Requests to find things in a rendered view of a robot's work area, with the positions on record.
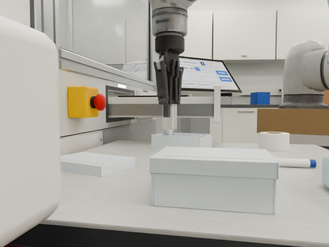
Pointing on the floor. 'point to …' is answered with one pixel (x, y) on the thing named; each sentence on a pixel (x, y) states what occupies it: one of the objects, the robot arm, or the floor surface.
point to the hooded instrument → (27, 123)
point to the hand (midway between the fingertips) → (169, 117)
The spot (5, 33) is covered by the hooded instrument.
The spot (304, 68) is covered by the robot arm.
